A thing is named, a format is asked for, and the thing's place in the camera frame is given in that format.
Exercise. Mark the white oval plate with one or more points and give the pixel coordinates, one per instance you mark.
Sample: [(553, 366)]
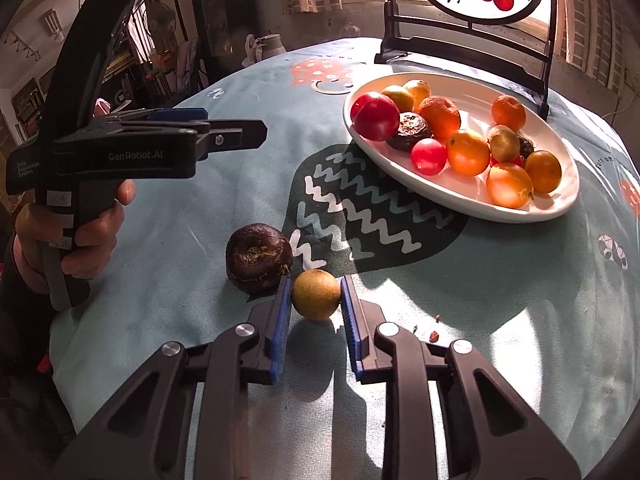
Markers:
[(469, 194)]

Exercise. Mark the left hand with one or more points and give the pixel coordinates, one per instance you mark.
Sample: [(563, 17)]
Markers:
[(95, 240)]

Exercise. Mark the white ceramic jug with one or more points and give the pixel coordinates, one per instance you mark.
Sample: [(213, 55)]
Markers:
[(259, 49)]

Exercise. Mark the small red fruit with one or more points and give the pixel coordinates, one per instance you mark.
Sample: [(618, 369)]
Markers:
[(517, 161)]

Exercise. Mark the small red cherry tomato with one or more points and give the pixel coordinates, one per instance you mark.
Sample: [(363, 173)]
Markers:
[(428, 157)]

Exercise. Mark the right curtain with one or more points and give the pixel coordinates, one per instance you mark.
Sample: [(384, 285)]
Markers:
[(590, 36)]

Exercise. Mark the yellow spotted fruit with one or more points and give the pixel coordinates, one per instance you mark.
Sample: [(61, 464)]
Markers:
[(419, 89)]

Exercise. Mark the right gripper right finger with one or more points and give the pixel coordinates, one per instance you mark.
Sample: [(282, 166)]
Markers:
[(490, 430)]

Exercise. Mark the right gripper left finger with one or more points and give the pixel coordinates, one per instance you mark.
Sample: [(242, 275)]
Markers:
[(184, 411)]

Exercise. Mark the small yellow-green round fruit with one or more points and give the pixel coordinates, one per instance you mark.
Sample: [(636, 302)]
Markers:
[(315, 295)]

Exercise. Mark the large textured orange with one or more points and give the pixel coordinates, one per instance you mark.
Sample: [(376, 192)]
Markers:
[(508, 111)]

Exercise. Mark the wrinkled dark passion fruit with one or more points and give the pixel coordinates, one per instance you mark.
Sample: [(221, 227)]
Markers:
[(411, 130)]

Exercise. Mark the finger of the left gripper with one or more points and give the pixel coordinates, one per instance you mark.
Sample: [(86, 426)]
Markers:
[(230, 135), (156, 115)]

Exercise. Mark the dark red apple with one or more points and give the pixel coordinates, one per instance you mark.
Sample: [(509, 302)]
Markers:
[(375, 116)]

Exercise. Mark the dark purple fruit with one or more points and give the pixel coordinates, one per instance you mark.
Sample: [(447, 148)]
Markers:
[(257, 256)]

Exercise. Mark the small yellow fruit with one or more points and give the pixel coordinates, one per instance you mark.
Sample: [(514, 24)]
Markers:
[(509, 185)]

